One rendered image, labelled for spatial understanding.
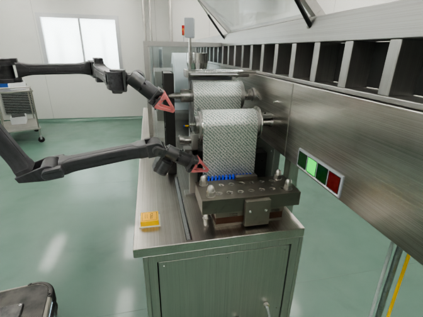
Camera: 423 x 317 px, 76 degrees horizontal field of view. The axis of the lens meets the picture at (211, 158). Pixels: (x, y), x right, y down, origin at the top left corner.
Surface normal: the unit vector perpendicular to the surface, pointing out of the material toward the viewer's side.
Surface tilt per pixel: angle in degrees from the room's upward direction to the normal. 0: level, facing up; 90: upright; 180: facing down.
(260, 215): 90
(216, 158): 90
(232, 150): 90
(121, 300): 0
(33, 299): 0
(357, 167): 90
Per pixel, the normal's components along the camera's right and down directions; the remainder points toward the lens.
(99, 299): 0.02, -0.93
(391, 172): -0.98, 0.07
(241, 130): 0.22, 0.36
